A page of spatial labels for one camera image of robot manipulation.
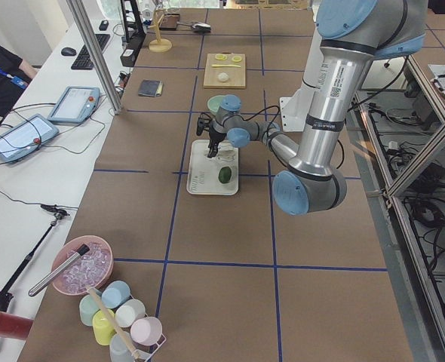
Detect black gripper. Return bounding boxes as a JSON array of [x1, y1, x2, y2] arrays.
[[207, 129, 224, 158]]

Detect white steamed bun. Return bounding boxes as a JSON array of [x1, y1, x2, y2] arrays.
[[217, 72, 229, 83]]

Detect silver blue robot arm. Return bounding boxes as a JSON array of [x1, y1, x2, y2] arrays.
[[197, 1, 428, 215]]

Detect green ceramic bowl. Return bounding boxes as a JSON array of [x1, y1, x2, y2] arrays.
[[207, 95, 225, 115]]

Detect pink bowl of ice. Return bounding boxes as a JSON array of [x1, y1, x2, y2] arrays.
[[52, 235, 114, 296]]

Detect white plastic tray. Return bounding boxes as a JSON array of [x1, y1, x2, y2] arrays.
[[186, 140, 239, 195]]

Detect wooden cutting board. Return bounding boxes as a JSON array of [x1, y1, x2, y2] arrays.
[[203, 53, 246, 89]]

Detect wooden mug tree stand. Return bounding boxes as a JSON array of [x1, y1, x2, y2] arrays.
[[149, 9, 172, 53]]

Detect silver scoop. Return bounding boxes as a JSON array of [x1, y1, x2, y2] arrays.
[[177, 21, 211, 34]]

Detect black box device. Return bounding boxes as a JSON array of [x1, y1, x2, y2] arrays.
[[120, 35, 145, 67]]

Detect dark brown tray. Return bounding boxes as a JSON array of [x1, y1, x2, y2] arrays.
[[159, 14, 180, 31]]

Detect far teach pendant tablet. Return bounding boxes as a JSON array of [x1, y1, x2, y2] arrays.
[[48, 86, 100, 124]]

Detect teach pendant tablet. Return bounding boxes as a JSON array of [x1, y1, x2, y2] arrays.
[[0, 114, 59, 163], [48, 86, 100, 124]]

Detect black keyboard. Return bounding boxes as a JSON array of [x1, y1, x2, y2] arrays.
[[70, 33, 112, 71]]

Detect small black device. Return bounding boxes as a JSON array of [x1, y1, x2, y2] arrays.
[[98, 20, 109, 32]]

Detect silver metal tube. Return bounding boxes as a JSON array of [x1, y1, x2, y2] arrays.
[[28, 244, 90, 297]]

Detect black computer mouse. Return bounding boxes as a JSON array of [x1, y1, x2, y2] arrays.
[[60, 47, 77, 57]]

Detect blue plastic cup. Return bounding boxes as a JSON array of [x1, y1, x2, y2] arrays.
[[101, 281, 130, 309]]

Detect white plastic cup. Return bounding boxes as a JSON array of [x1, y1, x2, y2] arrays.
[[115, 299, 146, 328]]

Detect wooden stick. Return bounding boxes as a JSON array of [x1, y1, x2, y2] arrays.
[[87, 287, 142, 360]]

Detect pink plastic cup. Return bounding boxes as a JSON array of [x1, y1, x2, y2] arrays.
[[130, 317, 162, 346]]

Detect near teach pendant tablet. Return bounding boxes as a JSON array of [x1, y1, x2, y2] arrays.
[[0, 114, 59, 163]]

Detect green plastic cup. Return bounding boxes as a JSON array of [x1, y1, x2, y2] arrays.
[[78, 294, 100, 327]]

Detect yellow plastic cup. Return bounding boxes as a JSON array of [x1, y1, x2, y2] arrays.
[[92, 310, 116, 346]]

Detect person in black shirt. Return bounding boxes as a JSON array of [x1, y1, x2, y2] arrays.
[[0, 45, 38, 116]]

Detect grey plastic cup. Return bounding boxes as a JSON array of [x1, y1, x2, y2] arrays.
[[109, 334, 135, 362]]

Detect black tripod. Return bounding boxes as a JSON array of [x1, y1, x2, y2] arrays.
[[0, 204, 69, 312]]

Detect red cylinder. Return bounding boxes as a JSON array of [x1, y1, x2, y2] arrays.
[[0, 311, 33, 340]]

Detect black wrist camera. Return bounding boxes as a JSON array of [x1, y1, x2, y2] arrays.
[[196, 112, 213, 137]]

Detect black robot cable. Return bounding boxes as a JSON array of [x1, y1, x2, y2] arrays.
[[241, 105, 284, 137]]

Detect aluminium frame post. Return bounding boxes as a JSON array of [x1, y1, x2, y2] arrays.
[[66, 0, 121, 115]]

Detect white wire cup rack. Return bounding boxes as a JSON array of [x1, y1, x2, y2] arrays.
[[135, 330, 167, 360]]

